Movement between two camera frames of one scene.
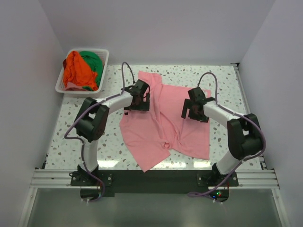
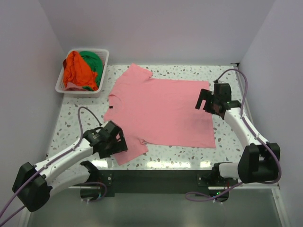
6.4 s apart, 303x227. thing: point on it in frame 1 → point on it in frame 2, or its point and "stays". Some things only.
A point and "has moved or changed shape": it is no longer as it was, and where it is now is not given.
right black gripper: (189, 105) → (206, 95)
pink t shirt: (150, 135) has moved or changed shape
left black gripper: (144, 106) → (120, 146)
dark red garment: (64, 63) stays
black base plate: (95, 184) stays
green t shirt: (96, 64) stays
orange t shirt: (77, 71) stays
